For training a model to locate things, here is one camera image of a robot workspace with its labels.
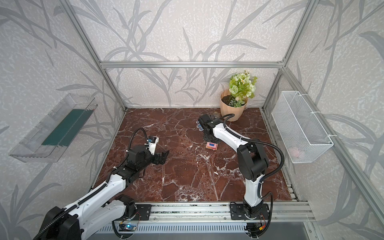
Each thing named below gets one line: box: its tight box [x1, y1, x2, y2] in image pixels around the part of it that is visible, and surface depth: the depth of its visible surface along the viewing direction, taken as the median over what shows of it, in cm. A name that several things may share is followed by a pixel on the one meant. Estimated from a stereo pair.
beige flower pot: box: [220, 89, 248, 122], surface depth 103 cm
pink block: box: [206, 142, 218, 149], surface depth 96 cm
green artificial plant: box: [228, 70, 258, 108], surface depth 97 cm
